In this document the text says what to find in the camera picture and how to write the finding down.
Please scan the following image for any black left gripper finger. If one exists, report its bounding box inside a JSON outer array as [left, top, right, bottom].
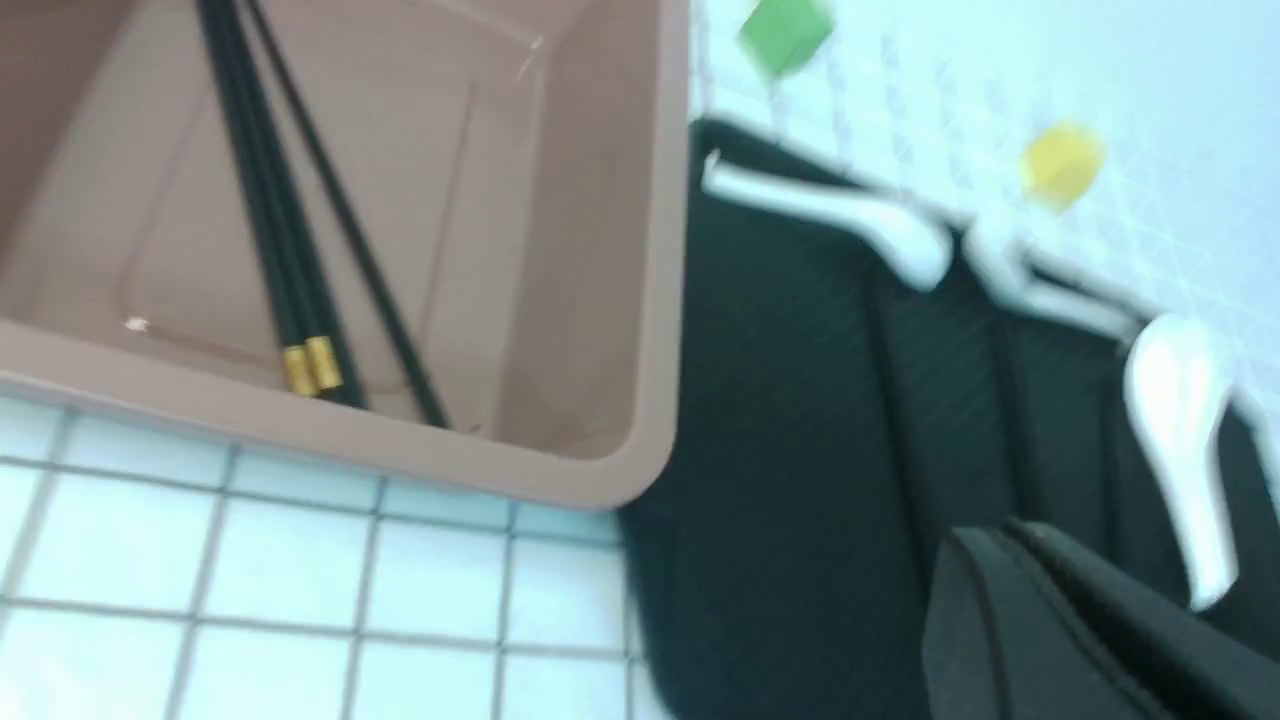
[[922, 521, 1279, 719]]

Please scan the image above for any black chopstick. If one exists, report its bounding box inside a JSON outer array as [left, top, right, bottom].
[[223, 1, 369, 409], [195, 1, 321, 398], [247, 1, 451, 429]]

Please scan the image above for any black plastic tray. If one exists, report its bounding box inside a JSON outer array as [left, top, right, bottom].
[[620, 118, 1277, 719]]

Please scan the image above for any white ceramic spoon bowl up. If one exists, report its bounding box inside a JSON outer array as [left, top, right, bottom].
[[1124, 313, 1239, 611]]

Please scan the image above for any white ceramic spoon centre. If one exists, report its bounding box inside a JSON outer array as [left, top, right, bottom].
[[961, 213, 1149, 346]]

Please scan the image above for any white ceramic spoon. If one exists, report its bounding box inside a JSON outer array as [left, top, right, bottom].
[[961, 213, 1149, 346], [701, 151, 954, 292]]

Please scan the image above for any white ceramic spoon far left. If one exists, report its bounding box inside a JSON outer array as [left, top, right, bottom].
[[701, 151, 954, 292]]

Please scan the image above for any yellow cube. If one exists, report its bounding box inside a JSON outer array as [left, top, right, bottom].
[[1019, 120, 1107, 214]]

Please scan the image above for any green cube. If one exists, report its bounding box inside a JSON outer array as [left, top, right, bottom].
[[739, 0, 835, 82]]

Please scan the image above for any pink plastic bin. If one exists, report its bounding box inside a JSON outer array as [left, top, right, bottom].
[[3, 1, 691, 509]]

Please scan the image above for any white checkered tablecloth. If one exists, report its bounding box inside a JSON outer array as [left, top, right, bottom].
[[3, 1, 1277, 719]]

